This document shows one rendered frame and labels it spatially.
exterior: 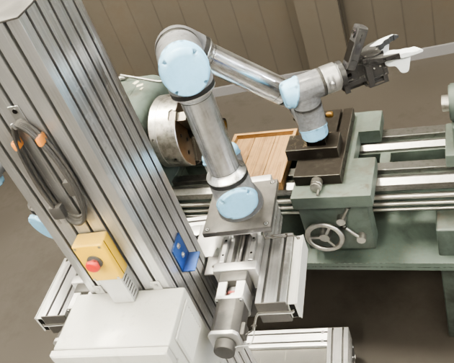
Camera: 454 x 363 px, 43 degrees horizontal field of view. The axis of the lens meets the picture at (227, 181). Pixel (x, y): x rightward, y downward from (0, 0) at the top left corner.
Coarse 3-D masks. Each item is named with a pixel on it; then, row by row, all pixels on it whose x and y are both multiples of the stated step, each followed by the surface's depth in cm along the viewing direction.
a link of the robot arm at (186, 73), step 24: (168, 48) 133; (192, 48) 131; (168, 72) 132; (192, 72) 133; (192, 96) 137; (192, 120) 144; (216, 120) 145; (216, 144) 148; (216, 168) 152; (240, 168) 156; (216, 192) 157; (240, 192) 154; (240, 216) 160
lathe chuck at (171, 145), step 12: (168, 96) 241; (168, 108) 234; (180, 108) 237; (156, 120) 235; (168, 120) 232; (156, 132) 235; (168, 132) 233; (180, 132) 236; (168, 144) 234; (180, 144) 235; (168, 156) 239; (180, 156) 237; (192, 156) 245
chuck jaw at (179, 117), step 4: (172, 112) 233; (176, 112) 233; (180, 112) 234; (172, 116) 233; (176, 116) 233; (180, 116) 233; (184, 116) 232; (180, 120) 233; (184, 120) 232; (184, 124) 236; (188, 124) 236; (188, 128) 241
